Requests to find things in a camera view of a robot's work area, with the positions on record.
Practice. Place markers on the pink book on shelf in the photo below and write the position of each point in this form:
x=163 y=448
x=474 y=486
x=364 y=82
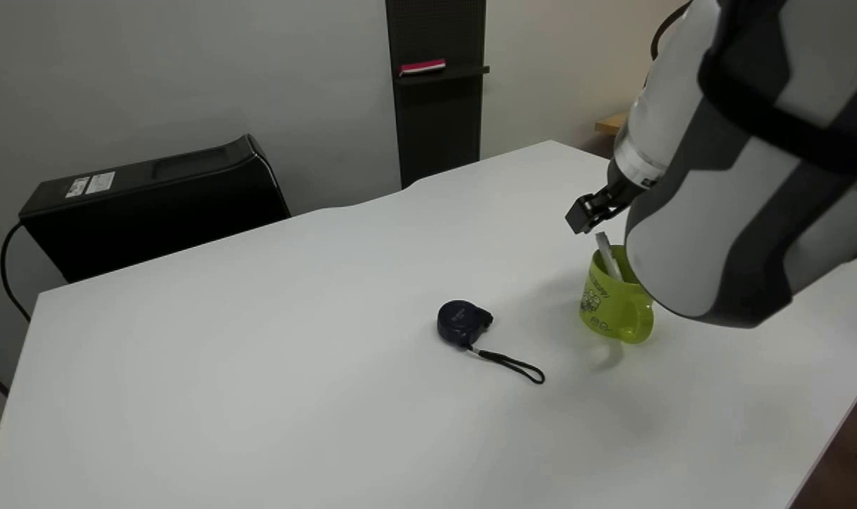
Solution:
x=422 y=65

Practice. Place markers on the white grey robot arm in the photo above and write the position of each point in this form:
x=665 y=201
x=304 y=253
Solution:
x=737 y=170

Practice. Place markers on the black tape measure with strap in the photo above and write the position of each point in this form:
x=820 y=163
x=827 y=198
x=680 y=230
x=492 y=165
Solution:
x=461 y=324

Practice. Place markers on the black computer case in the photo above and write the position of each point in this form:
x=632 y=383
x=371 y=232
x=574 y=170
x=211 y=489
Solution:
x=120 y=216

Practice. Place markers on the lime green mug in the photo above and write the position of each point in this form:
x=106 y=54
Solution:
x=615 y=303

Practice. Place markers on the white marker with blue cap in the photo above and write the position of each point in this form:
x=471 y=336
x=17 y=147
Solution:
x=604 y=243

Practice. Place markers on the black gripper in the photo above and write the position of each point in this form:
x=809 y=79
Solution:
x=594 y=208

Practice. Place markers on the dark tall shelf unit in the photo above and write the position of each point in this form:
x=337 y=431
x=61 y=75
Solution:
x=436 y=114

